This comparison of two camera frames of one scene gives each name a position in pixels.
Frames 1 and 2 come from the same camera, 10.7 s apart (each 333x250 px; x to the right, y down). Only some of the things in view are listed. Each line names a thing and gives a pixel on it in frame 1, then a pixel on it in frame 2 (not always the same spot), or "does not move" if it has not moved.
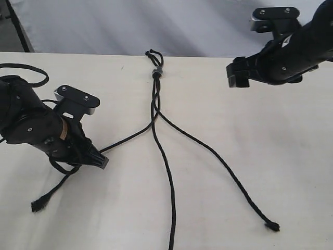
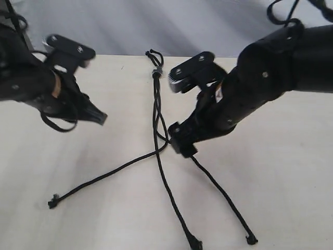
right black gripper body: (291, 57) → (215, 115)
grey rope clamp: (159, 69) does not move
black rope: (157, 72) → (156, 60)
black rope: (157, 66) → (159, 136)
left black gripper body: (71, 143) → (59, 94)
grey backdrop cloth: (183, 28) does not move
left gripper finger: (94, 157) → (88, 111)
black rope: (38, 203) → (162, 138)
